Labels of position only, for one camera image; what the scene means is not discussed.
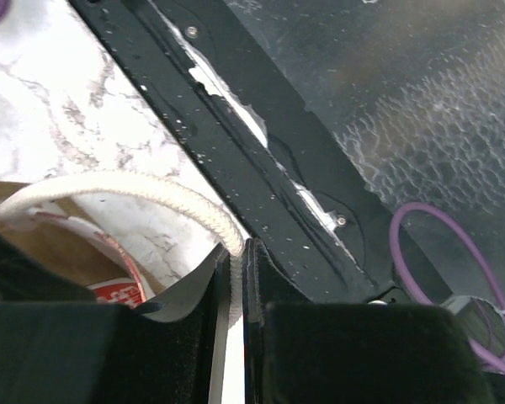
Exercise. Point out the red Coca-Cola can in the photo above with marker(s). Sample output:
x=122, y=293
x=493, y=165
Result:
x=118, y=291

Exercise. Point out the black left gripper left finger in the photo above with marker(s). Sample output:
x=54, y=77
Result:
x=170, y=349

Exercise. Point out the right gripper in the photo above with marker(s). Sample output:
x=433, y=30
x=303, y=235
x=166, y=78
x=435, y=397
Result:
x=24, y=279

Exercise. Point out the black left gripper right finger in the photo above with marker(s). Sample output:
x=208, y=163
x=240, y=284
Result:
x=298, y=351

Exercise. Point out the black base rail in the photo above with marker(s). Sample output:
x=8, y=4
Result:
x=258, y=93

